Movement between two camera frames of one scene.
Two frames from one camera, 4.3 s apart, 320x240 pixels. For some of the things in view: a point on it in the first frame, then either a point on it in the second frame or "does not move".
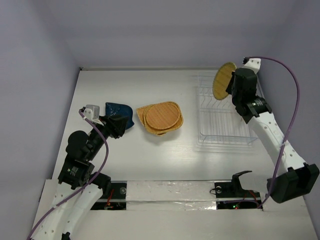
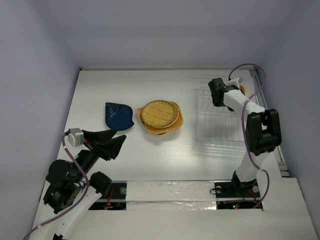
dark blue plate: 113,109 does not move
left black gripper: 115,124 -> 107,149
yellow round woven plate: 221,80 -> 158,113
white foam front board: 111,209 does not move
